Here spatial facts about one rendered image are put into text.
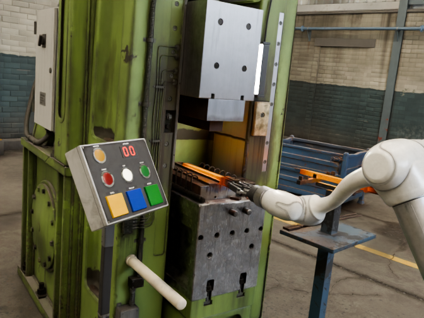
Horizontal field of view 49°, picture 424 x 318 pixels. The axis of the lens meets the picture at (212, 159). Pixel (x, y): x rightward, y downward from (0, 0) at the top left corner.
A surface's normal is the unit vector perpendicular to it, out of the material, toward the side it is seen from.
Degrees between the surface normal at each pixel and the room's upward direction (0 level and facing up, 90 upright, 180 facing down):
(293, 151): 89
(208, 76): 90
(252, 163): 90
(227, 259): 90
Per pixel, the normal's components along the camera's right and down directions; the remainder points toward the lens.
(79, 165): -0.51, 0.11
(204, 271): 0.56, 0.20
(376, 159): -0.74, -0.03
